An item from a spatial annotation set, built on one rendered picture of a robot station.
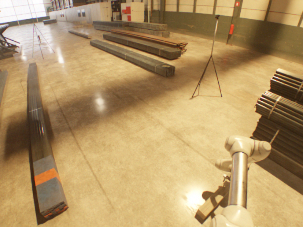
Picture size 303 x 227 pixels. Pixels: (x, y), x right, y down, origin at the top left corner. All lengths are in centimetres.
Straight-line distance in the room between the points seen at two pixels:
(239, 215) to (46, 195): 175
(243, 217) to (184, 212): 100
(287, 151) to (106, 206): 223
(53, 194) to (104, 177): 60
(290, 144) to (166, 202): 165
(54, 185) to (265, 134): 263
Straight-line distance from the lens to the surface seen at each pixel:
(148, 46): 672
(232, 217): 92
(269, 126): 242
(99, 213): 189
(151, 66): 472
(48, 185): 207
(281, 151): 243
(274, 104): 236
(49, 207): 192
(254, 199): 218
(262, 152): 126
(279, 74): 276
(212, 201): 185
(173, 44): 675
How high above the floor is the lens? 171
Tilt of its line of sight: 36 degrees down
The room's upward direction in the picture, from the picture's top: straight up
